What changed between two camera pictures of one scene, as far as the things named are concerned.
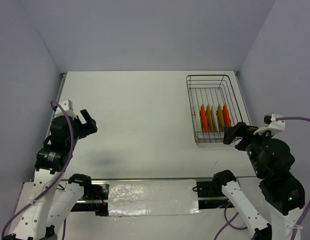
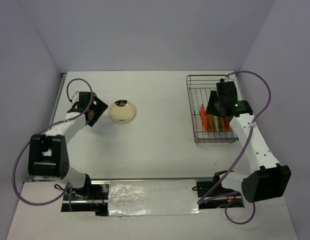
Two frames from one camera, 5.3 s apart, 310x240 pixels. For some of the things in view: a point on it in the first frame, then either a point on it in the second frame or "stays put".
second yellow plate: x=220 y=116 stays put
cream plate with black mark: x=198 y=119 → x=122 y=111
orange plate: x=204 y=118 stays put
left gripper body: x=77 y=128 → x=98 y=110
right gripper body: x=251 y=148 → x=213 y=105
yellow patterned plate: x=209 y=118 stays put
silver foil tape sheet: x=155 y=197 stays put
